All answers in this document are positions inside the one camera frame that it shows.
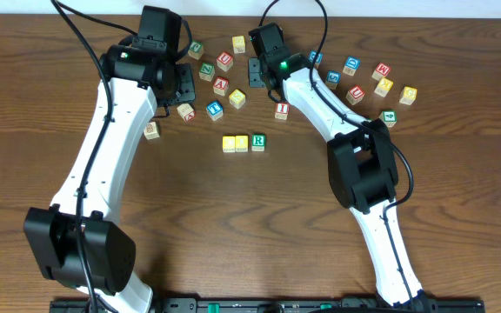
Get red letter A block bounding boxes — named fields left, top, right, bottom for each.
left=213, top=77, right=229, bottom=97

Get red letter M block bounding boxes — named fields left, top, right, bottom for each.
left=371, top=63, right=391, bottom=81

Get red letter U block left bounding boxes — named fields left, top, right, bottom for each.
left=217, top=51, right=234, bottom=72

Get yellow block far right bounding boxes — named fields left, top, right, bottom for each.
left=399, top=86, right=418, bottom=105

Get yellow letter C block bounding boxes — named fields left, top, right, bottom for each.
left=222, top=136, right=236, bottom=153

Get green letter R block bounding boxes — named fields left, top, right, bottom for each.
left=251, top=134, right=266, bottom=152

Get blue number 5 block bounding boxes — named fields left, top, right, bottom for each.
left=325, top=70, right=341, bottom=90

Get natural wooden picture block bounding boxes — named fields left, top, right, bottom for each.
left=144, top=122, right=160, bottom=140

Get yellow letter O block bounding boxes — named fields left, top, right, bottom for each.
left=235, top=135, right=249, bottom=152

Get green number 4 block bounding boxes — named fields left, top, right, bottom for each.
left=379, top=110, right=397, bottom=128

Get red letter I block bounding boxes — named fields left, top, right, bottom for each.
left=275, top=102, right=291, bottom=120

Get red letter U block right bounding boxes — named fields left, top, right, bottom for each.
left=346, top=85, right=364, bottom=105

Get blue letter T block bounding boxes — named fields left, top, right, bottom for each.
left=206, top=101, right=224, bottom=121

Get green letter Z block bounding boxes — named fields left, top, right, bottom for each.
left=198, top=63, right=215, bottom=82

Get yellow block centre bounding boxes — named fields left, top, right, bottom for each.
left=229, top=89, right=246, bottom=110

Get red letter u block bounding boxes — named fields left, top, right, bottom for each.
left=217, top=51, right=234, bottom=72
left=346, top=85, right=364, bottom=105

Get blue letter D block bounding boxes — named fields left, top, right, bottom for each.
left=309, top=50, right=323, bottom=67

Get green letter J block top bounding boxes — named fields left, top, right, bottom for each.
left=188, top=41, right=204, bottom=60

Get natural block red edge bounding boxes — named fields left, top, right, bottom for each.
left=177, top=103, right=196, bottom=122

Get yellow block top row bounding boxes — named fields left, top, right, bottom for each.
left=232, top=36, right=246, bottom=54

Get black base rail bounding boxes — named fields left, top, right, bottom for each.
left=49, top=296, right=486, bottom=313

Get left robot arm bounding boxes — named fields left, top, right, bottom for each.
left=23, top=38, right=196, bottom=312

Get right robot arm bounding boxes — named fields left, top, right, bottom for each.
left=249, top=54, right=426, bottom=312

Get yellow letter X block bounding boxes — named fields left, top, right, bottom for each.
left=374, top=77, right=393, bottom=97

